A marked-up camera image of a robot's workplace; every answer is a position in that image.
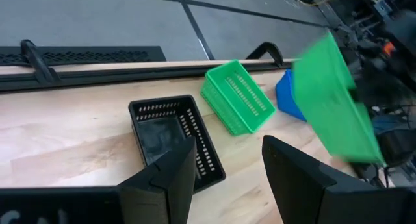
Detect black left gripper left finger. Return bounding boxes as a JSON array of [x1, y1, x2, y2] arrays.
[[118, 136, 198, 224]]

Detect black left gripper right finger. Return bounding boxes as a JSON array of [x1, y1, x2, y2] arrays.
[[262, 135, 371, 224]]

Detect green plastic slotted basket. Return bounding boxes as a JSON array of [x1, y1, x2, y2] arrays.
[[200, 59, 276, 136], [291, 31, 387, 167]]

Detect black plastic slotted basket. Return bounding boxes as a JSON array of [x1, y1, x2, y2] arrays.
[[128, 94, 227, 194]]

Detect blue plastic slotted basket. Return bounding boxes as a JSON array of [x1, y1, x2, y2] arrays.
[[275, 69, 308, 123]]

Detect black table clamp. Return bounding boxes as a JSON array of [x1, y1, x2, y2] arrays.
[[19, 38, 62, 85], [246, 41, 285, 69]]

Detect black perforated floor grate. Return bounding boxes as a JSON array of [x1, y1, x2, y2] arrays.
[[0, 45, 167, 67]]

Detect orange connector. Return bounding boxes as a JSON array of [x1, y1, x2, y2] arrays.
[[382, 42, 396, 56]]

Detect black table edge rail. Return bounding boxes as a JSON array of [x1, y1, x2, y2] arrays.
[[0, 60, 295, 92]]

